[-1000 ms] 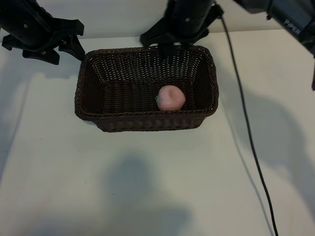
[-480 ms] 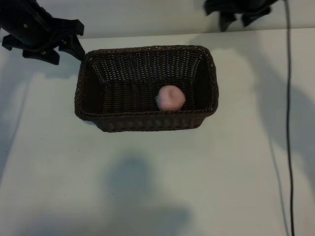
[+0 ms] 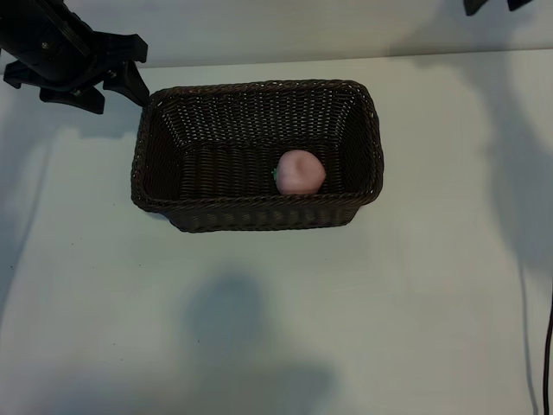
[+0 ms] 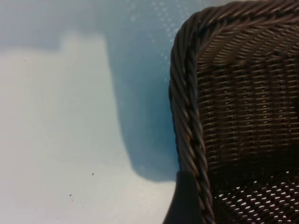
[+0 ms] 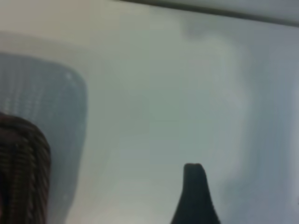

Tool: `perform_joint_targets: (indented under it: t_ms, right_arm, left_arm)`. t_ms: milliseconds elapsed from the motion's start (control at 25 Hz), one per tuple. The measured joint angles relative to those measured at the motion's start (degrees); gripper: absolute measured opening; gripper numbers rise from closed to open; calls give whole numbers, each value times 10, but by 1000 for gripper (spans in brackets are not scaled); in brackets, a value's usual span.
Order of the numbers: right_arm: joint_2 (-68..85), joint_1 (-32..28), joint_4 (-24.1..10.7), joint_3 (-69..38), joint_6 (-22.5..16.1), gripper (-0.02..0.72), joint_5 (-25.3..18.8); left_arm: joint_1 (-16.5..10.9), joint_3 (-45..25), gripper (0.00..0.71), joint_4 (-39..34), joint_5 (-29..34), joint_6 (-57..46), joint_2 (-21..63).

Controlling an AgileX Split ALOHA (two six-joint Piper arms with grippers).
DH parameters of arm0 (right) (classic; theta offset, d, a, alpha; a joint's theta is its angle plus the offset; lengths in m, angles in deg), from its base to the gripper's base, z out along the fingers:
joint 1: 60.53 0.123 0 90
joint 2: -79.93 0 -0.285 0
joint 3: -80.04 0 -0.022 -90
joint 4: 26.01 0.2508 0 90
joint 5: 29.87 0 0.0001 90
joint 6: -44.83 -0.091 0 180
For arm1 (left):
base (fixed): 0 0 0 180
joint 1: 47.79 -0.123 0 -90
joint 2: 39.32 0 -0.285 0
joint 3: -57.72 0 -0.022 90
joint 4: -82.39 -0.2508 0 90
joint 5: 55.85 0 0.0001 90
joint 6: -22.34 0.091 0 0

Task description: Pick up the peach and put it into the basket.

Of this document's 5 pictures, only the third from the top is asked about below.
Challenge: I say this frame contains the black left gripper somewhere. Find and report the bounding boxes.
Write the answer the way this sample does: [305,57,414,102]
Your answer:
[0,0,152,116]

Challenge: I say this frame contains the dark brown woven basket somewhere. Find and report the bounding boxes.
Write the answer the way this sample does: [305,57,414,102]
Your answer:
[130,78,385,234]

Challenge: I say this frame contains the pink peach with green leaf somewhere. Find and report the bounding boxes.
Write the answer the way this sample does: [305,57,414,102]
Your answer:
[271,149,327,196]

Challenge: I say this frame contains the black cable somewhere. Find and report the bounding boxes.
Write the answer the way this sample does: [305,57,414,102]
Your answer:
[541,297,553,415]

